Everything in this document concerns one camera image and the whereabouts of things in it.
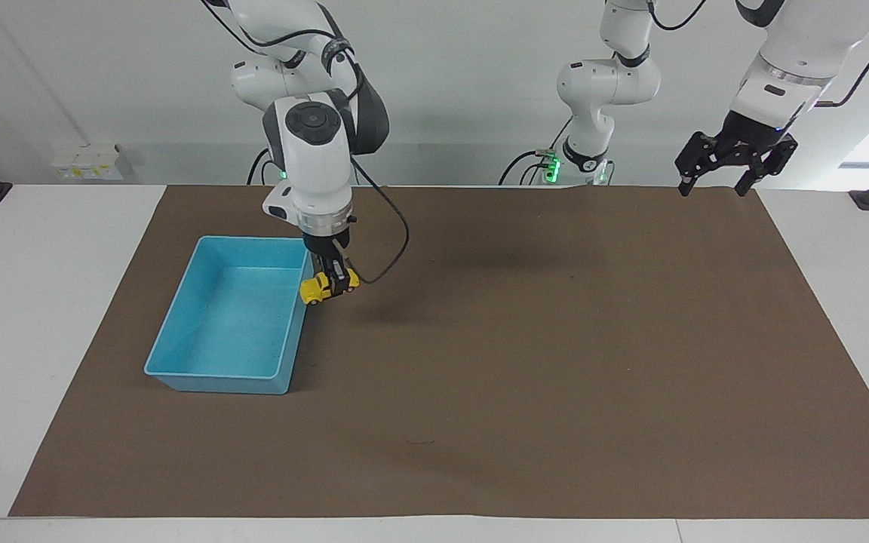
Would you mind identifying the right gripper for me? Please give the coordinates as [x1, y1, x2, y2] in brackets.
[302, 232, 351, 267]

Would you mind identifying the black cable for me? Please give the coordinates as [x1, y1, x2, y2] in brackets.
[336, 154, 411, 286]
[245, 146, 274, 187]
[647, 0, 708, 32]
[814, 0, 869, 108]
[498, 149, 560, 187]

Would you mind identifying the light blue plastic tub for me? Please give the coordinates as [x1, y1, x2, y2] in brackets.
[143, 235, 315, 396]

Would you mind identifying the white wall socket box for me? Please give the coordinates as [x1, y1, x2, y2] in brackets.
[51, 143, 134, 183]

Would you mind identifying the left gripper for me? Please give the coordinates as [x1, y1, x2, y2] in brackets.
[674, 110, 800, 198]

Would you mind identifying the yellow toy beetle car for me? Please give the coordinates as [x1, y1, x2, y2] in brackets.
[299, 269, 361, 306]

